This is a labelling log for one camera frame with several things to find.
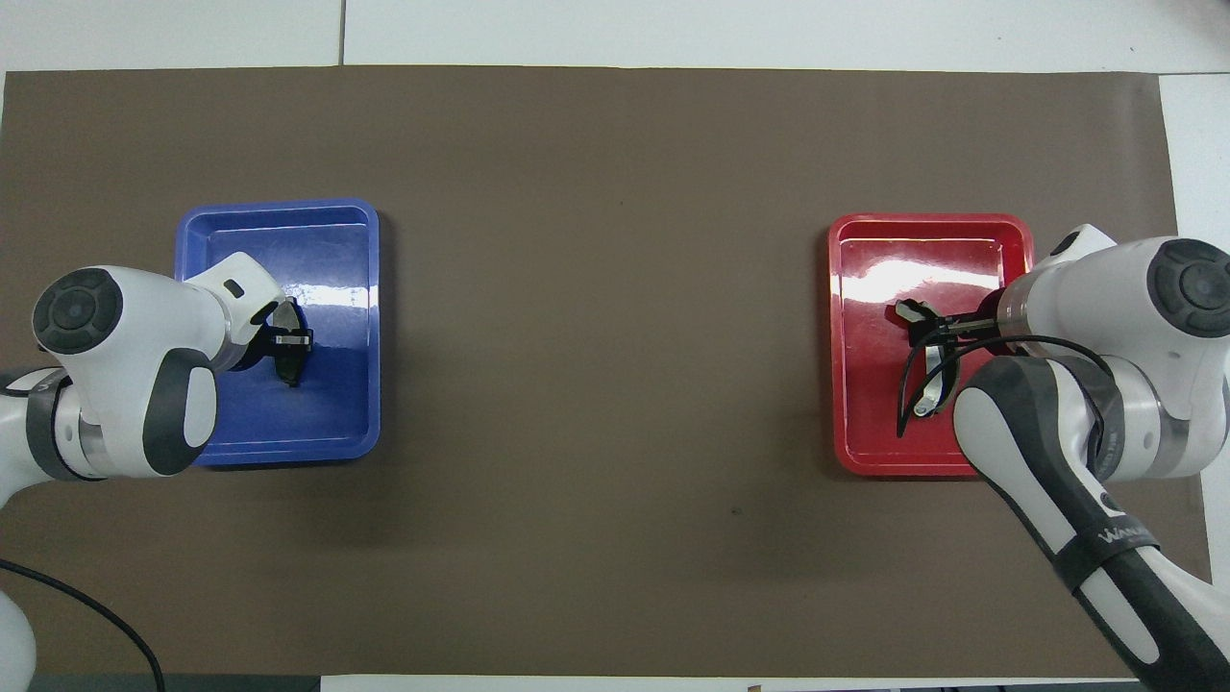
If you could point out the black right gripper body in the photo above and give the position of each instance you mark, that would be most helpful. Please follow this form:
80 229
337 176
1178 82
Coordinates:
972 326

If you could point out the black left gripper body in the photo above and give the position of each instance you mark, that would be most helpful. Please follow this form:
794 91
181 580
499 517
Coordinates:
261 346

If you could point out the dark brake pad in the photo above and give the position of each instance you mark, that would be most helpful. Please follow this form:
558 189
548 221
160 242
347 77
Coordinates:
293 363

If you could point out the curved silver brake shoe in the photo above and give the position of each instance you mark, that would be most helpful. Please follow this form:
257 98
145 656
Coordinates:
930 394

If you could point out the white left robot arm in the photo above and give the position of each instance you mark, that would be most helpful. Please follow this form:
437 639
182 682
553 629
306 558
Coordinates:
125 384

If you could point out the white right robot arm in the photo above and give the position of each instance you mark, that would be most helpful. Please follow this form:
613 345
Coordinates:
1105 423

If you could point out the blue plastic tray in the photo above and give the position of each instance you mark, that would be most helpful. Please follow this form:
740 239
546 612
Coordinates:
336 404

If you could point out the red plastic tray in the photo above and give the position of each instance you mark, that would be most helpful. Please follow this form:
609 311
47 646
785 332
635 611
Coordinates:
865 404

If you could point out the brown table mat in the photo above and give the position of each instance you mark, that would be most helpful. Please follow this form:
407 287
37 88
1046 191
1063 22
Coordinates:
615 288

